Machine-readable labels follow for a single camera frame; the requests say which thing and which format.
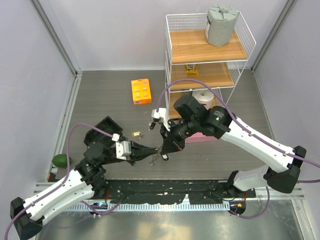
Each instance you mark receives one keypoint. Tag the orange cardboard box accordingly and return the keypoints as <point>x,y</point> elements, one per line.
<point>141,91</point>

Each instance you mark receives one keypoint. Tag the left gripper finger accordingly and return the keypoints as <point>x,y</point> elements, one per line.
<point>142,148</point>
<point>139,155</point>

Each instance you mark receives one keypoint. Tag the grey wrapped paper roll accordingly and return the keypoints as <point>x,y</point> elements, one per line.
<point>220,23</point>

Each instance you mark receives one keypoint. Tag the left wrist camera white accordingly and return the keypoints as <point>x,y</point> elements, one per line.
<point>122,147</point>

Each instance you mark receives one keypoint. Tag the green lime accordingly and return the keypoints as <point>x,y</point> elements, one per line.
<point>60,161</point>

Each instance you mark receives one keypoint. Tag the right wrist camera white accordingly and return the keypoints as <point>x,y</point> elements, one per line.
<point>161,116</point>

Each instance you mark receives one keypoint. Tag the yellow snack packet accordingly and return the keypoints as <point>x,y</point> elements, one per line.
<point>191,69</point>

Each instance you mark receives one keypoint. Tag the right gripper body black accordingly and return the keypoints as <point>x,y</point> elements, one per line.
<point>179,132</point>

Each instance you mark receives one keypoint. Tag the yellow tag key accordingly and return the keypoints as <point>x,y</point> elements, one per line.
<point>137,134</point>

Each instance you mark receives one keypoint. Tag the black plastic bin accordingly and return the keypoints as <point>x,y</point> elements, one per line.
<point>107,125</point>

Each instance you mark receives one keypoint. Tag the metal keyring holder red grip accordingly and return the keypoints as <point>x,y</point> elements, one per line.
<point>154,157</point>

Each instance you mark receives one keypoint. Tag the white paper roll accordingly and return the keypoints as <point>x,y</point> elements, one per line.
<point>204,97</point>

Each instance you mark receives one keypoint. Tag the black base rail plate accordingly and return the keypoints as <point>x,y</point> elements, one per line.
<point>170,191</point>

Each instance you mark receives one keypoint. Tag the white slotted cable duct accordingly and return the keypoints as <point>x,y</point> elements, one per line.
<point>184,206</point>

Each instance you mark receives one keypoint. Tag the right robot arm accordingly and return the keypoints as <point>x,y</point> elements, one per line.
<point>282,164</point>

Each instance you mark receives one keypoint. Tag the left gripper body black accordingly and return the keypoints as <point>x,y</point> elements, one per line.
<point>110,158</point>

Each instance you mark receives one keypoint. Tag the pink open box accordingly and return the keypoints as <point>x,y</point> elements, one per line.
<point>200,138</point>

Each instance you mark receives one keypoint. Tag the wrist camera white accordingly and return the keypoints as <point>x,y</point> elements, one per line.
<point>161,116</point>
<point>122,147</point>

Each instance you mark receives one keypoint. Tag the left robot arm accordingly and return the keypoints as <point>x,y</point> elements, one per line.
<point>85,181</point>

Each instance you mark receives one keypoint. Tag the black tag key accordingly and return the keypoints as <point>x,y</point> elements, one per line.
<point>152,125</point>

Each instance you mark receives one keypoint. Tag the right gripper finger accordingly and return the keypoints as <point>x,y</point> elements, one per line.
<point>165,134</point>
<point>167,147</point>

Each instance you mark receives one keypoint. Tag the white wire shelf rack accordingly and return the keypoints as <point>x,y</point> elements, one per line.
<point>220,67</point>

